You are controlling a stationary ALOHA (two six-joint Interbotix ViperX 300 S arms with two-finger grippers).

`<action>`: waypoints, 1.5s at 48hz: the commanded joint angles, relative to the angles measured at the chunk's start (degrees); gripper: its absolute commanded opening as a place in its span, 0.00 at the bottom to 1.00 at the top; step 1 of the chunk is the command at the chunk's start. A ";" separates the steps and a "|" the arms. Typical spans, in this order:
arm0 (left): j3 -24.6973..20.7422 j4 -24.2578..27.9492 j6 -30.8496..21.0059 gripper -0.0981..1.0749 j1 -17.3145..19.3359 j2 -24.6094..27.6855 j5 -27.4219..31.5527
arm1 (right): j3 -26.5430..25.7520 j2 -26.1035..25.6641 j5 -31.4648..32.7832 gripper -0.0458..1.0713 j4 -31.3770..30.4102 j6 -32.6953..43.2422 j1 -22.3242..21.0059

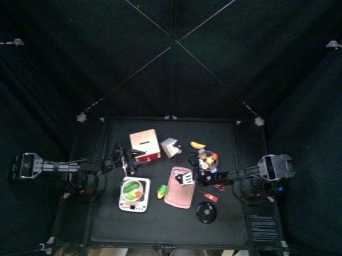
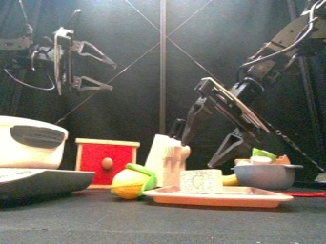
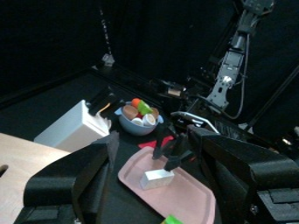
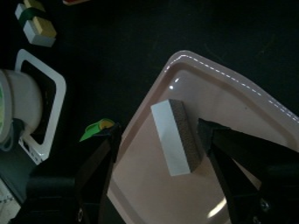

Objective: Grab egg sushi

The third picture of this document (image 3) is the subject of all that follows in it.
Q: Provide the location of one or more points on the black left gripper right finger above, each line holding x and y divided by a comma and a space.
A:
248, 175

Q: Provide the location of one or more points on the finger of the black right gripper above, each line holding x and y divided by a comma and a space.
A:
159, 143
177, 154

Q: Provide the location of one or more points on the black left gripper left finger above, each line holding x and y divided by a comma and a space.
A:
65, 180

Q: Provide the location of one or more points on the white rice block toy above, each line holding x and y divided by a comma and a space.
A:
156, 179

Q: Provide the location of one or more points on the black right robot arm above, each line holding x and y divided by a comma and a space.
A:
230, 67

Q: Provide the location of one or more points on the white toy egg half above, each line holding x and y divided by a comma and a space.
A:
136, 121
148, 119

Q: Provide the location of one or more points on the brown toy egg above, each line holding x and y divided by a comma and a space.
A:
129, 112

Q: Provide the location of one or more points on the red flat mat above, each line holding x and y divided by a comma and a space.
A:
149, 143

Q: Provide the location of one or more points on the light blue plastic bowl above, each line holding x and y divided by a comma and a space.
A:
136, 128

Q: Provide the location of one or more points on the light wooden board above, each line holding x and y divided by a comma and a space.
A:
19, 172

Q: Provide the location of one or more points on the green toy vegetable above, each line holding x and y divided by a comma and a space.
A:
144, 108

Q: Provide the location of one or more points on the orange toy carrot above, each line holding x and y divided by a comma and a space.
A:
135, 102

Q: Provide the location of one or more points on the pink plastic tray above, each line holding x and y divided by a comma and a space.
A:
183, 198

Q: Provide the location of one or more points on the white rectangular box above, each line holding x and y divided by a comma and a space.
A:
69, 131

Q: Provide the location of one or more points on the green toy piece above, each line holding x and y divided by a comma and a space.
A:
172, 220

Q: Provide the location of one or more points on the white frame bracket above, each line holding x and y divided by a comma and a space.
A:
108, 59

